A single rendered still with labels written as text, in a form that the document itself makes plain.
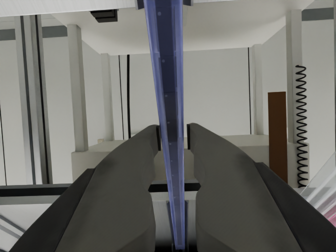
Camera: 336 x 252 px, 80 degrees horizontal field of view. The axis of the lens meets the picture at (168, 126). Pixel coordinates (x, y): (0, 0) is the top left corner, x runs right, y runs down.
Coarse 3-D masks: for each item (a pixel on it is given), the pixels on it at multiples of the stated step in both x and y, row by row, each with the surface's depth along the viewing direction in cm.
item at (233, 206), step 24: (192, 144) 11; (216, 144) 10; (216, 168) 8; (240, 168) 8; (216, 192) 7; (240, 192) 7; (264, 192) 7; (216, 216) 6; (240, 216) 6; (264, 216) 6; (216, 240) 6; (240, 240) 6; (264, 240) 6; (288, 240) 6
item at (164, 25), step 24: (144, 0) 7; (168, 0) 7; (168, 24) 8; (168, 48) 8; (168, 72) 9; (168, 96) 10; (168, 120) 11; (168, 144) 13; (168, 168) 15; (168, 192) 17
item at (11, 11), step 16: (0, 0) 8; (16, 0) 8; (32, 0) 8; (48, 0) 8; (64, 0) 8; (80, 0) 8; (96, 0) 8; (112, 0) 8; (128, 0) 8; (192, 0) 8; (208, 0) 8; (224, 0) 8; (0, 16) 9
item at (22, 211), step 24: (0, 192) 29; (24, 192) 29; (48, 192) 29; (192, 192) 22; (0, 216) 24; (24, 216) 24; (168, 216) 23; (192, 216) 24; (0, 240) 30; (168, 240) 31; (192, 240) 31
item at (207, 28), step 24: (240, 0) 51; (264, 0) 52; (288, 0) 52; (312, 0) 53; (96, 24) 61; (120, 24) 61; (144, 24) 62; (192, 24) 64; (216, 24) 64; (240, 24) 65; (264, 24) 66; (96, 48) 81; (120, 48) 82; (144, 48) 84; (192, 48) 86; (216, 48) 88
